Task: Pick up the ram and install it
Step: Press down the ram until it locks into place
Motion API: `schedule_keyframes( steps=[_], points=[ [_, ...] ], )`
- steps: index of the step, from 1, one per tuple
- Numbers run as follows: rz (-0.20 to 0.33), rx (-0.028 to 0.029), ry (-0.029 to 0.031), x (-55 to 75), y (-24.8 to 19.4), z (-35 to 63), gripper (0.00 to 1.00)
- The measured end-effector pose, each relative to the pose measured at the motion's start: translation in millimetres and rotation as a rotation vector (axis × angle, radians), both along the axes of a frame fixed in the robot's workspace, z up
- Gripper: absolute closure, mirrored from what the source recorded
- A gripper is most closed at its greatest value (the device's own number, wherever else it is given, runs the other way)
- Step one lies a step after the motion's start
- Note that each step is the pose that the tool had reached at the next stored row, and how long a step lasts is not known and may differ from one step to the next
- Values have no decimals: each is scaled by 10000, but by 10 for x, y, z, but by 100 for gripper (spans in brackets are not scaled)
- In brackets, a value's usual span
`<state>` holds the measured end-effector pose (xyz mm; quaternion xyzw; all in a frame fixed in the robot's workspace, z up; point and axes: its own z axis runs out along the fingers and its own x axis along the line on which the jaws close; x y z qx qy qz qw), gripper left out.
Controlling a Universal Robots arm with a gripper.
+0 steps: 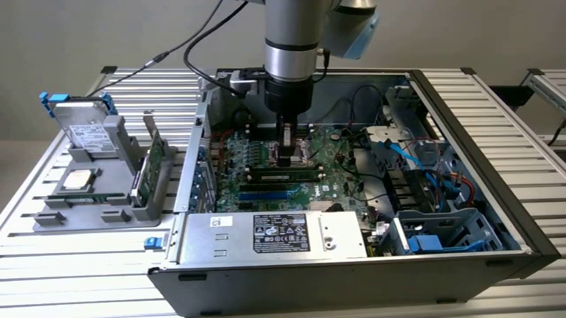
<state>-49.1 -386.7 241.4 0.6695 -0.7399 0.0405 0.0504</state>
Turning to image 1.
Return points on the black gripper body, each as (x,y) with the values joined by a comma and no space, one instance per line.
(289,96)

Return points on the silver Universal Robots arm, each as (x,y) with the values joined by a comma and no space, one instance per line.
(289,26)

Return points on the black RAM slots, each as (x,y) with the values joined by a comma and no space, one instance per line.
(263,130)

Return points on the green RAM stick in slot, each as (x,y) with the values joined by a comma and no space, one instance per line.
(264,174)

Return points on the green motherboard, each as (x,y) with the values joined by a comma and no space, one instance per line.
(335,155)

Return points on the black expansion slot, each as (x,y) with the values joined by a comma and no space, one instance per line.
(260,187)

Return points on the blue expansion slot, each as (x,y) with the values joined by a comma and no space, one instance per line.
(260,196)

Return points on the silver chipset heatsink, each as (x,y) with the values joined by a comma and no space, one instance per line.
(325,206)

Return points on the grey metal drive cage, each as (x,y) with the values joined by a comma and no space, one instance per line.
(395,132)

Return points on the silver power supply unit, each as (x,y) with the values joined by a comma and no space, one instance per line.
(238,238)

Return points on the green graphics card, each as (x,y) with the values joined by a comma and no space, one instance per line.
(149,165)

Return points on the open black PC case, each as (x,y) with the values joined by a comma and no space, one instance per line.
(309,288)

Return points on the blue case latch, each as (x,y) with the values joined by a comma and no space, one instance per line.
(152,243)

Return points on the silver hard disk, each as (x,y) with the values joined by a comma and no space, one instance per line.
(85,129)

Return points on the blue-grey disk bay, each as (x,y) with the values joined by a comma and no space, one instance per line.
(468,225)

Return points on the silver CPU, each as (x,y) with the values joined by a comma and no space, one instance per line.
(78,179)

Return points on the grey plastic parts rack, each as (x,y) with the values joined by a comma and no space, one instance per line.
(88,218)

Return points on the aluminium slat side table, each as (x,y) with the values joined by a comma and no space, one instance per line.
(547,86)

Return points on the CPU socket with metal frame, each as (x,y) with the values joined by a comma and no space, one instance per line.
(304,149)

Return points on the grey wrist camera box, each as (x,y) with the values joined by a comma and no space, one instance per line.
(244,83)

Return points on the black table connector bracket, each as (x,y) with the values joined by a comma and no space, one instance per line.
(508,96)

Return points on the blue disk bracket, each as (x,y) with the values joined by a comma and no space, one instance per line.
(57,97)

